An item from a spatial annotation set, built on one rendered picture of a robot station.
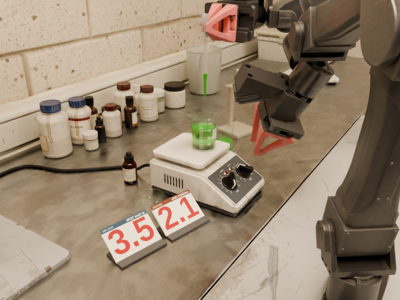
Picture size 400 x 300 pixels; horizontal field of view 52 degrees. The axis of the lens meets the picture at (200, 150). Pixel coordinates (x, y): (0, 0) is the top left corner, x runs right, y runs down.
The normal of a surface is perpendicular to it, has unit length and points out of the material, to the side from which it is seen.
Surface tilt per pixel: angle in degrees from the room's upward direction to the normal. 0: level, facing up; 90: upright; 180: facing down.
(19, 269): 0
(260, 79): 31
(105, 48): 90
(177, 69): 90
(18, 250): 0
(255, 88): 111
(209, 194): 90
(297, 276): 0
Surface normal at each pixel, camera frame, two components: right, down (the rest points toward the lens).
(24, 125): 0.83, 0.24
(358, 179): -0.99, 0.02
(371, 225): 0.07, 0.59
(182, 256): 0.00, -0.90
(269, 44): -0.58, 0.40
